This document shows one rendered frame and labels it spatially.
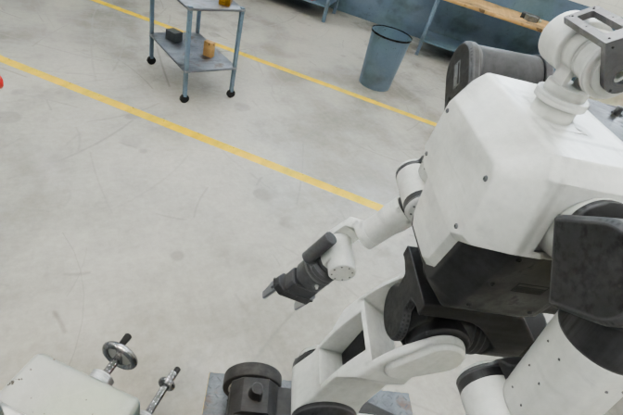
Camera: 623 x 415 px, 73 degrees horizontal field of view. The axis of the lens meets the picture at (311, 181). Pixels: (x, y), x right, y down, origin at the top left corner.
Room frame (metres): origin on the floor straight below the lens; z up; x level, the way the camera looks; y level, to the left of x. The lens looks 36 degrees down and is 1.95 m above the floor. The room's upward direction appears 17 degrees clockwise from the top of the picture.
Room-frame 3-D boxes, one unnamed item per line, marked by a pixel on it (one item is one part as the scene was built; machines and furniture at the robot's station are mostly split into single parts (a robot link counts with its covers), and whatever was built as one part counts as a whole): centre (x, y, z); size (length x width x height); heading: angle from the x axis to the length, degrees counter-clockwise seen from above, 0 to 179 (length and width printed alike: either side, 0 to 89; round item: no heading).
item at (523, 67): (0.75, -0.26, 1.70); 0.12 x 0.09 x 0.14; 100
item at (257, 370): (0.75, -0.01, 0.50); 0.20 x 0.05 x 0.20; 101
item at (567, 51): (0.54, -0.26, 1.84); 0.10 x 0.07 x 0.09; 11
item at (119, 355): (0.59, 0.40, 0.66); 0.16 x 0.12 x 0.12; 172
